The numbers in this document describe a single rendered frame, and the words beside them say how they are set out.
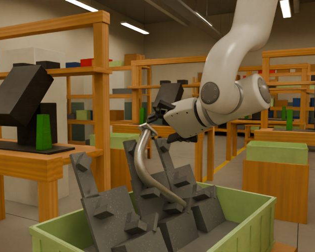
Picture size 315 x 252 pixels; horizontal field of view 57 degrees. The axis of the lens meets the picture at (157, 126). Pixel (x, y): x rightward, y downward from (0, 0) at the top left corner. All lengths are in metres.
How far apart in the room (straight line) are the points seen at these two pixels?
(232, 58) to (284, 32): 10.98
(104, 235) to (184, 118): 0.35
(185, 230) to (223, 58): 0.53
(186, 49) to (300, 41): 4.17
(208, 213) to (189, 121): 0.39
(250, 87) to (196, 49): 11.52
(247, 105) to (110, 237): 0.46
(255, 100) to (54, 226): 0.59
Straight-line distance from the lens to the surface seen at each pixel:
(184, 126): 0.77
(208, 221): 1.03
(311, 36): 11.53
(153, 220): 0.82
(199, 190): 1.06
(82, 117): 6.97
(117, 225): 0.81
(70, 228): 0.89
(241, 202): 1.08
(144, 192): 0.87
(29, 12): 8.57
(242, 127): 10.88
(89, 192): 0.78
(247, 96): 0.66
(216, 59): 0.63
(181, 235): 0.91
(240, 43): 0.65
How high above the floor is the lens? 1.27
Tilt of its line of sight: 5 degrees down
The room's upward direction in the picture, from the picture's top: straight up
